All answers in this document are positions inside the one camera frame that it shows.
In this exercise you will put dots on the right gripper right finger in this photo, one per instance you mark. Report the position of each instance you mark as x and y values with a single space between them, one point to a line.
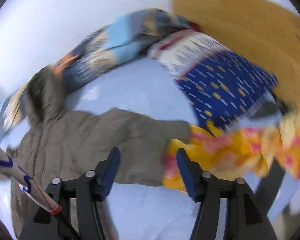
244 217

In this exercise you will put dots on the navy star pillow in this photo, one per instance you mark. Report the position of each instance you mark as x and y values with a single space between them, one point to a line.
220 85

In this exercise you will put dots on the black bag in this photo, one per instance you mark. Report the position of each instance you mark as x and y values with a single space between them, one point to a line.
271 105

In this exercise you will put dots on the olive quilted puffer jacket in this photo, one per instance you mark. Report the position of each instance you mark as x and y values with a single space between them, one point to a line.
65 143

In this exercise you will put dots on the light blue cloud bedsheet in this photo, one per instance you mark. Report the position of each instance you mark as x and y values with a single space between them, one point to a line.
137 211

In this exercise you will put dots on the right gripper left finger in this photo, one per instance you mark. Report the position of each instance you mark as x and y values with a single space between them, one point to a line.
79 218

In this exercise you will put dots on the wooden headboard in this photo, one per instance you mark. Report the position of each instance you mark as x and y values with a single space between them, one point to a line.
265 33

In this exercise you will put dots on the yellow floral scarf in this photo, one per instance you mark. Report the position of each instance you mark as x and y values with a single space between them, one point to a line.
232 155

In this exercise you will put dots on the patchwork cartoon blanket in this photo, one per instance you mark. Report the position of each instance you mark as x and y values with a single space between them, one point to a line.
115 44

